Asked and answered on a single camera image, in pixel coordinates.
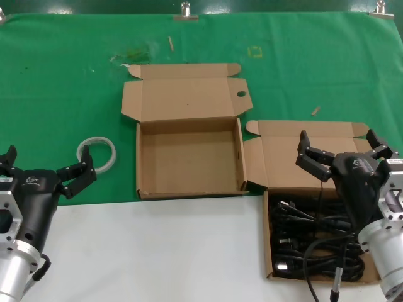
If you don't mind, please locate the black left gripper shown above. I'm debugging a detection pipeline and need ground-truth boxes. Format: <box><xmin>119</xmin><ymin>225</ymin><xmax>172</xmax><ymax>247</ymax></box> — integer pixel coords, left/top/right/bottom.
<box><xmin>0</xmin><ymin>145</ymin><xmax>98</xmax><ymax>252</ymax></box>

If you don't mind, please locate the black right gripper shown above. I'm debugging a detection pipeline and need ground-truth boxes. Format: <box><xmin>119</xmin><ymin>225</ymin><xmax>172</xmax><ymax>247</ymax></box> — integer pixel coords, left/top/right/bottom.
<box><xmin>295</xmin><ymin>128</ymin><xmax>401</xmax><ymax>233</ymax></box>

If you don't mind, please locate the black power cable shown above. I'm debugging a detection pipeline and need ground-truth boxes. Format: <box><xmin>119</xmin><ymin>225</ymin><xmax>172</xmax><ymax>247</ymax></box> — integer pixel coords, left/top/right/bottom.
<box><xmin>270</xmin><ymin>181</ymin><xmax>352</xmax><ymax>232</ymax></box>
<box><xmin>272</xmin><ymin>253</ymin><xmax>366</xmax><ymax>282</ymax></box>
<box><xmin>276</xmin><ymin>232</ymin><xmax>358</xmax><ymax>254</ymax></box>

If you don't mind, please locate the open brown cardboard box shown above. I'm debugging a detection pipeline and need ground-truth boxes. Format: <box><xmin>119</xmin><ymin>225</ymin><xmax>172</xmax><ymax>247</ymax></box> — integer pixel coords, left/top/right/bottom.
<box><xmin>243</xmin><ymin>119</ymin><xmax>383</xmax><ymax>286</ymax></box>
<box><xmin>120</xmin><ymin>62</ymin><xmax>254</xmax><ymax>201</ymax></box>

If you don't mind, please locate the white tape roll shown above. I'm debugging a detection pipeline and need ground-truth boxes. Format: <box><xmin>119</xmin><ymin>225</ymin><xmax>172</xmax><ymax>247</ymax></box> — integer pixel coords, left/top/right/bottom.
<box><xmin>76</xmin><ymin>136</ymin><xmax>118</xmax><ymax>175</ymax></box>

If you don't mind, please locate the green table cloth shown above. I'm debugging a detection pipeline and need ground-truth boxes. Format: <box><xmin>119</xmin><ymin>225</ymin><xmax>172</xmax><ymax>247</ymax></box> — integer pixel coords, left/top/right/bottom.
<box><xmin>0</xmin><ymin>11</ymin><xmax>403</xmax><ymax>208</ymax></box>

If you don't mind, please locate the crumpled clear tape patch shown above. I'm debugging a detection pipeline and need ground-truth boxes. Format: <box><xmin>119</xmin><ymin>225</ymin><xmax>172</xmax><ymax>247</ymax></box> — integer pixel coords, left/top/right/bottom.
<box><xmin>109</xmin><ymin>42</ymin><xmax>158</xmax><ymax>63</ymax></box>

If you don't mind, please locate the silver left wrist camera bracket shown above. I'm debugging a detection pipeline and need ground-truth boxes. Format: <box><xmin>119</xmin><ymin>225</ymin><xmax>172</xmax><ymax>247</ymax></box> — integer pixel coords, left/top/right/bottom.
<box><xmin>0</xmin><ymin>188</ymin><xmax>25</xmax><ymax>252</ymax></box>

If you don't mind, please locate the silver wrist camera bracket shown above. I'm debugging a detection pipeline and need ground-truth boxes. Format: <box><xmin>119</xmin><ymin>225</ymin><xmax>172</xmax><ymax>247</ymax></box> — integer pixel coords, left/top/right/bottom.
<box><xmin>0</xmin><ymin>188</ymin><xmax>25</xmax><ymax>252</ymax></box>
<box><xmin>377</xmin><ymin>159</ymin><xmax>403</xmax><ymax>226</ymax></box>

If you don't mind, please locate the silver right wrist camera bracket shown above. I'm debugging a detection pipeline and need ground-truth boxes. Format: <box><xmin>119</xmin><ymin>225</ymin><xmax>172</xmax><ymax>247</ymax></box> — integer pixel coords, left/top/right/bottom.
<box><xmin>377</xmin><ymin>159</ymin><xmax>403</xmax><ymax>226</ymax></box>

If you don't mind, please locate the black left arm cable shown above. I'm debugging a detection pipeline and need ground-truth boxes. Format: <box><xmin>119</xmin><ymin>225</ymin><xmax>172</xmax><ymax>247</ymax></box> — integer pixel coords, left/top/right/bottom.
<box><xmin>31</xmin><ymin>253</ymin><xmax>52</xmax><ymax>282</ymax></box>

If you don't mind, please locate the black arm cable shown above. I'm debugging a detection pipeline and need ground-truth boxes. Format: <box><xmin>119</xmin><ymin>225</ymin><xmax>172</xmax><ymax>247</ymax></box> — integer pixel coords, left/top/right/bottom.
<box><xmin>31</xmin><ymin>253</ymin><xmax>52</xmax><ymax>282</ymax></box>
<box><xmin>304</xmin><ymin>234</ymin><xmax>360</xmax><ymax>302</ymax></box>

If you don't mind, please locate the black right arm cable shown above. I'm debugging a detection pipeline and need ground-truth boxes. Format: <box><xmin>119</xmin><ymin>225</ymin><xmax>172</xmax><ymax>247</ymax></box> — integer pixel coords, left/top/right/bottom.
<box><xmin>304</xmin><ymin>234</ymin><xmax>360</xmax><ymax>302</ymax></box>

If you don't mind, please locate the silver cable connector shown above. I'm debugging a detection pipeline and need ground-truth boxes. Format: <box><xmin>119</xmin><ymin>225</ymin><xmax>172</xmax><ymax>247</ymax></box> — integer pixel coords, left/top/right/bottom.
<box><xmin>329</xmin><ymin>266</ymin><xmax>344</xmax><ymax>302</ymax></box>

